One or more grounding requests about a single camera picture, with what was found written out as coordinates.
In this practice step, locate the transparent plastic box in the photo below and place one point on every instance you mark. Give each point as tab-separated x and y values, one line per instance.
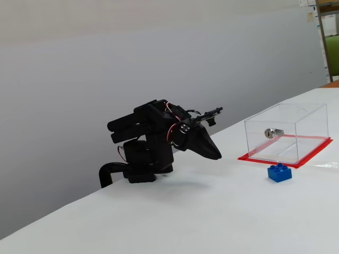
310	124

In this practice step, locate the grey metal shelf frame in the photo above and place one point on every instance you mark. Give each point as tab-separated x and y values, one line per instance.
323	39

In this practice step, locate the blue lego brick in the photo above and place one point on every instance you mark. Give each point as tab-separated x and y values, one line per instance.
279	174

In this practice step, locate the white cardboard box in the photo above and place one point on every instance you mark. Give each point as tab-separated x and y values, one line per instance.
329	25

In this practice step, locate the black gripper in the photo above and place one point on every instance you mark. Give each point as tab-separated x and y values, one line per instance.
199	138

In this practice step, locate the black table clamp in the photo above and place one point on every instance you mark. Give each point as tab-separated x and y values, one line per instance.
104	172

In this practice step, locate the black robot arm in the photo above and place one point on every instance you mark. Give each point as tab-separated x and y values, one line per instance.
148	148

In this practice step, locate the red tape frame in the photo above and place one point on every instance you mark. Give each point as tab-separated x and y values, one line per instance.
254	159

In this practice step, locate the green panel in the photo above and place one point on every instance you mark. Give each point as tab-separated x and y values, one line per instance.
333	55

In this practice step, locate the orange wooden table top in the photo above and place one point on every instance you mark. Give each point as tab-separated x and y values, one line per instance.
331	84

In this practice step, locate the silver metal lock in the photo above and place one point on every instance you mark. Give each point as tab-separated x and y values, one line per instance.
271	133

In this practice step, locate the black wrist camera board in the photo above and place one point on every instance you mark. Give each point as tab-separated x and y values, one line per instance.
212	115

